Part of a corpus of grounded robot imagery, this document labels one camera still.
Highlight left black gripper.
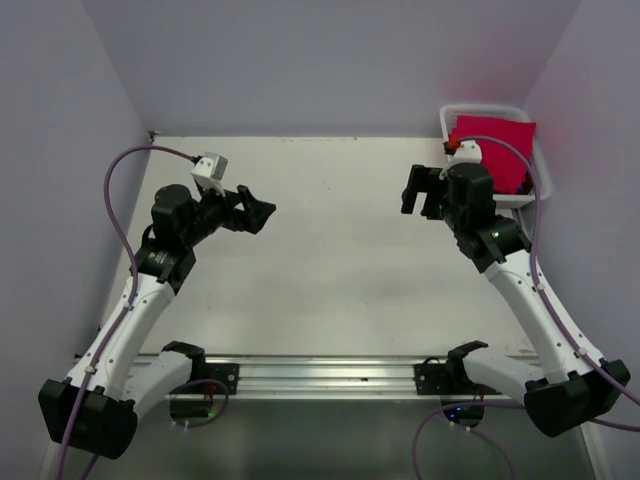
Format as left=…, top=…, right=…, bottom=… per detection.
left=181, top=179, right=274, bottom=247

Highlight crimson red t shirt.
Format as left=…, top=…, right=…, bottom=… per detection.
left=452, top=115, right=536, bottom=195

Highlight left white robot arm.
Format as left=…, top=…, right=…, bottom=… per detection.
left=38, top=184, right=276, bottom=459

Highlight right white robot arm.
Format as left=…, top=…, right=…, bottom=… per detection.
left=401, top=163, right=631, bottom=437

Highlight white plastic basket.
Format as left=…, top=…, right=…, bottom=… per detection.
left=439, top=104, right=551, bottom=209

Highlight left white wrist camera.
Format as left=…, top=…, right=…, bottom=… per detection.
left=190, top=153, right=228, bottom=196

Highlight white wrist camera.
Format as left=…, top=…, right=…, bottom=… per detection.
left=439, top=134, right=482, bottom=180
left=190, top=153, right=228, bottom=196

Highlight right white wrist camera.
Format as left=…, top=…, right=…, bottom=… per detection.
left=439, top=134, right=482, bottom=180

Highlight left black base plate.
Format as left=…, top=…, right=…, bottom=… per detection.
left=202, top=362, right=240, bottom=395

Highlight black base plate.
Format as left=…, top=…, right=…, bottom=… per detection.
left=413, top=362, right=453, bottom=396
left=202, top=362, right=240, bottom=395

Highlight aluminium mounting rail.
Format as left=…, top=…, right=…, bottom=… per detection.
left=205, top=355, right=503, bottom=400

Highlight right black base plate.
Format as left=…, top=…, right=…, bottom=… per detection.
left=413, top=362, right=453, bottom=396

